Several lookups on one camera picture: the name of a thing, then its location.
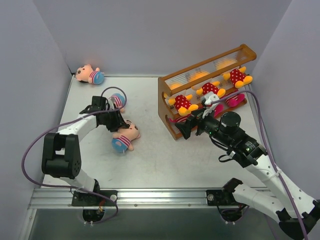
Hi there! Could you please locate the aluminium table edge rail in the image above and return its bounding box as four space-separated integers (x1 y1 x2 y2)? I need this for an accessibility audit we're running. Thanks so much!
28 188 276 210

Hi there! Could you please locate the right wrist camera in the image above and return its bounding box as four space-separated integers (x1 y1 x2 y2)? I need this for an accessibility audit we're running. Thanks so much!
202 91 220 119

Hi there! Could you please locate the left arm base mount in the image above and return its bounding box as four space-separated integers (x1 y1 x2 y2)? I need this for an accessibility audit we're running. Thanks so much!
71 190 118 207

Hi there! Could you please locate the wooden toy shelf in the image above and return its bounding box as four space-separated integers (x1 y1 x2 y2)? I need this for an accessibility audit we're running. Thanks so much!
158 44 257 140

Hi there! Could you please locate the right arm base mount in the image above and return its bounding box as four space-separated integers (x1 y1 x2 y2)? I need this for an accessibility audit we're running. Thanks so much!
205 178 245 207

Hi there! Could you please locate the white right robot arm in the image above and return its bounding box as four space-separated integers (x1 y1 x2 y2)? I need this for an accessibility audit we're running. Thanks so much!
175 109 320 240

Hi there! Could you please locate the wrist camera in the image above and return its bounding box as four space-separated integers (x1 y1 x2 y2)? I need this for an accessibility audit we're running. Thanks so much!
202 91 220 119
105 98 116 111

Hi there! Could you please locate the black hair boy plush centre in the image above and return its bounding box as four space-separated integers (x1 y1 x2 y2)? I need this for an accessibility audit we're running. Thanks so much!
109 93 125 113

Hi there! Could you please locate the white pink plush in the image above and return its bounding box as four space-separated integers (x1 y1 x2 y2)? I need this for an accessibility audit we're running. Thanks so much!
213 104 224 118
225 93 245 108
168 117 179 124

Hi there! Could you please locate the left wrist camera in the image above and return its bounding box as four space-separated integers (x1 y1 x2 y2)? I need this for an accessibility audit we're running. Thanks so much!
105 98 116 111

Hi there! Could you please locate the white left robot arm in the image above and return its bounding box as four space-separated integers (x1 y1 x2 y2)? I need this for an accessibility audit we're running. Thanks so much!
41 93 129 194

